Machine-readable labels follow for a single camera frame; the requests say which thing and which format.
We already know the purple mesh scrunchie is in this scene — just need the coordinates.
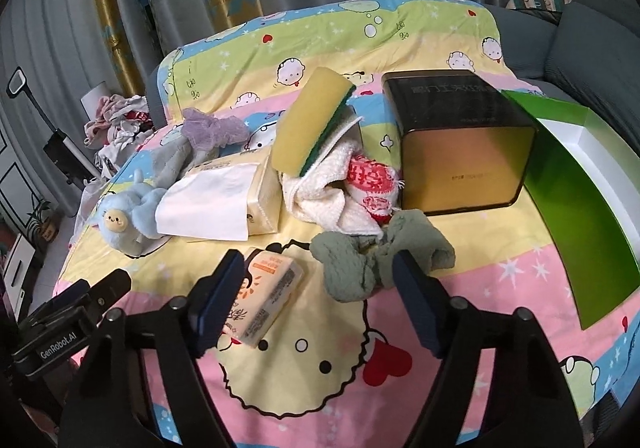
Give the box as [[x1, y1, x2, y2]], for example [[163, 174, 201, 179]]
[[181, 108, 250, 151]]

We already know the small orange tissue packet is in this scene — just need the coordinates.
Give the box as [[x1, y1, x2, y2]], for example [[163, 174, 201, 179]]
[[224, 249, 305, 347]]

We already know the green fluffy cloth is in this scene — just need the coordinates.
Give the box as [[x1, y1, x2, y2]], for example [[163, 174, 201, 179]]
[[309, 210, 456, 303]]

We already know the tissue pack with white tissue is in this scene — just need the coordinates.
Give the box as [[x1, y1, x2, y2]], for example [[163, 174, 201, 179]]
[[155, 146, 282, 241]]

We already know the potted plant decoration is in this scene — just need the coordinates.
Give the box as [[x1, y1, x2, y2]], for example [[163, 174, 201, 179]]
[[26, 199, 58, 243]]

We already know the blue plush toy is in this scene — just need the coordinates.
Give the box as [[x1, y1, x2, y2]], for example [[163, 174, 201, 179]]
[[89, 169, 166, 257]]

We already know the red white patterned cloth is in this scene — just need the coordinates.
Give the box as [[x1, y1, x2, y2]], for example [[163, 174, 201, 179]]
[[344, 153, 404, 225]]

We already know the grey cloth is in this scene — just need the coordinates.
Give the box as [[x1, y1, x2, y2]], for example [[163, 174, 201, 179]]
[[151, 135, 198, 189]]

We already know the white fluffy towel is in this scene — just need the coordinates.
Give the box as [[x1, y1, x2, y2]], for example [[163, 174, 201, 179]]
[[279, 108, 382, 237]]

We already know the black and gold box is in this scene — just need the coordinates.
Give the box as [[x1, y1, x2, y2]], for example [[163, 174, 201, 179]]
[[382, 69, 537, 215]]

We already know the black upright vacuum cleaner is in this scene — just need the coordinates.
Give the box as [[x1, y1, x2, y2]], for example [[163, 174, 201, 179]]
[[6, 66, 100, 190]]

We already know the colourful cartoon bed sheet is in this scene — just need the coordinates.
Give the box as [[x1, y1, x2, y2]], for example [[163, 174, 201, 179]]
[[58, 0, 639, 447]]

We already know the pile of clothes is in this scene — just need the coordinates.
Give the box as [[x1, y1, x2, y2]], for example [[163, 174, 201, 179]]
[[84, 94, 154, 179]]

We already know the yellow green sponge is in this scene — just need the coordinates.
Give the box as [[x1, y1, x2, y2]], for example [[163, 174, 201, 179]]
[[271, 67, 356, 177]]

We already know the white paper roll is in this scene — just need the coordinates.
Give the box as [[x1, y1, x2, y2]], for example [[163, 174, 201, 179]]
[[80, 81, 113, 120]]

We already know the grey sofa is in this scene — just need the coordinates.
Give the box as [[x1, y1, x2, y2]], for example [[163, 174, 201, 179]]
[[488, 0, 639, 150]]

